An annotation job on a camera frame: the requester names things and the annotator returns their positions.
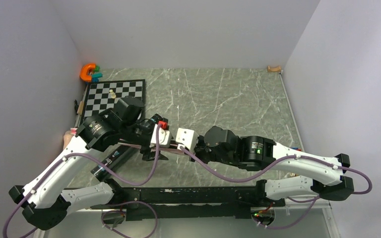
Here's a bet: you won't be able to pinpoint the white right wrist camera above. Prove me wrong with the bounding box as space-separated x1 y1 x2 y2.
175 128 199 153

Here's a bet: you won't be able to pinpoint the cream chess piece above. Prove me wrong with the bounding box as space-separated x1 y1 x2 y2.
109 89 116 99

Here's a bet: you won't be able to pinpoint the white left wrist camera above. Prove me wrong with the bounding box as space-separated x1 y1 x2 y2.
150 124 173 148

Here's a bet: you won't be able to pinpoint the pink racket bag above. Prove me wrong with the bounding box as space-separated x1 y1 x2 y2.
70 128 186 157

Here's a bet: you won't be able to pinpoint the black shuttlecock tube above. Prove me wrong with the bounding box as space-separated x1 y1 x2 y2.
90 145 137 182

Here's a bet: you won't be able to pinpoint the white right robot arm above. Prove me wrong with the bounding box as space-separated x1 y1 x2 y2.
176 126 354 206

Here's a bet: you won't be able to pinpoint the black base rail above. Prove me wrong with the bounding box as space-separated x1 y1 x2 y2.
92 185 285 221

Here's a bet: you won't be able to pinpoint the small wooden arch block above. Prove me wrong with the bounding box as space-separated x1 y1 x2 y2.
267 65 282 73

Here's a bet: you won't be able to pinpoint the black white chessboard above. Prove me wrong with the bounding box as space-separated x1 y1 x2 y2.
75 79 146 126

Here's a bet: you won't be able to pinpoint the orange teal toy blocks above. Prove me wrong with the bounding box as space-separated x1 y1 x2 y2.
79 63 103 83

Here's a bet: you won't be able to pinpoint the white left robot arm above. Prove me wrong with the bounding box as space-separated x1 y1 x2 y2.
9 96 168 230

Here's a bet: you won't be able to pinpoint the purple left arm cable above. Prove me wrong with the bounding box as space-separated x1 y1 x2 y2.
1 124 163 238

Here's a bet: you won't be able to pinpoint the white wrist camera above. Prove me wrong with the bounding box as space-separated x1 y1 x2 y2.
175 128 199 153
150 124 173 148

